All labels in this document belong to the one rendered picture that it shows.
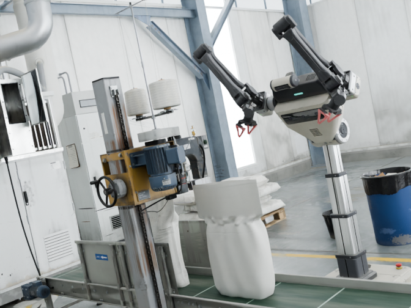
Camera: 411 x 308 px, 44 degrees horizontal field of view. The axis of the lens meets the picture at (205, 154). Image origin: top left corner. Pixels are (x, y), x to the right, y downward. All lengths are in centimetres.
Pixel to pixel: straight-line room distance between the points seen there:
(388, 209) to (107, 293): 254
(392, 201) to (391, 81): 644
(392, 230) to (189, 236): 198
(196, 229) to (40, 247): 237
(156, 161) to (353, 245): 132
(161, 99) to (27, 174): 296
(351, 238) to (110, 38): 575
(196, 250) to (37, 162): 247
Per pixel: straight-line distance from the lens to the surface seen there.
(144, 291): 301
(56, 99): 618
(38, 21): 537
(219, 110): 888
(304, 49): 258
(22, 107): 506
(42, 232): 562
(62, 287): 430
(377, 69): 1113
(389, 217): 483
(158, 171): 274
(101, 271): 377
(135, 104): 304
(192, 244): 374
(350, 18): 1139
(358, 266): 327
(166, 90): 284
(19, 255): 552
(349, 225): 322
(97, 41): 796
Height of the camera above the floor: 138
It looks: 3 degrees down
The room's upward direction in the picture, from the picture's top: 11 degrees counter-clockwise
